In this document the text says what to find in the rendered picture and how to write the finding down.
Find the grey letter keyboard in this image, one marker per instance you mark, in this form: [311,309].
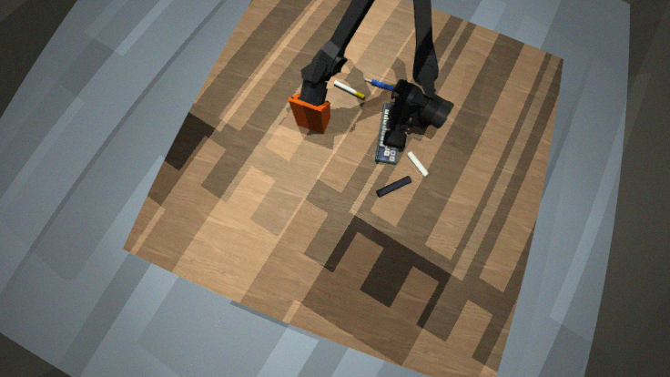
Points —
[385,154]

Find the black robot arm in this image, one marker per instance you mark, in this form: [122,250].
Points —
[430,109]

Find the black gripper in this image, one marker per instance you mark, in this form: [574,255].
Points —
[396,123]

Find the white cylinder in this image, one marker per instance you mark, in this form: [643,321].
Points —
[418,164]

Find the black cylinder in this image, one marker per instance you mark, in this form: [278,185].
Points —
[396,185]

